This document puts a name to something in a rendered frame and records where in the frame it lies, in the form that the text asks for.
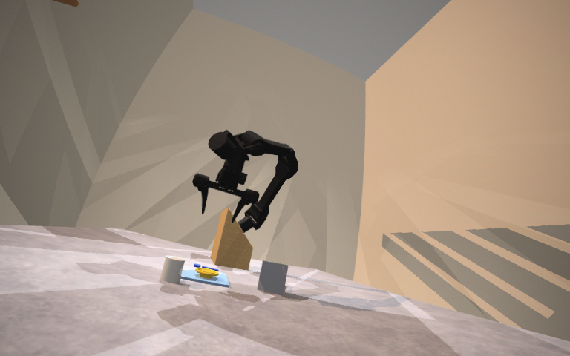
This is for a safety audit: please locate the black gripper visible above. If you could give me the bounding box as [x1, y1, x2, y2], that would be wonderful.
[192, 162, 259, 223]

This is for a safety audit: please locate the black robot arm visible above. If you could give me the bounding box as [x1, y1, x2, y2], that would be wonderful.
[208, 130, 298, 233]

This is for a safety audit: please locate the light blue flat mat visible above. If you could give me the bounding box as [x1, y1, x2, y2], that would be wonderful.
[181, 265, 229, 287]

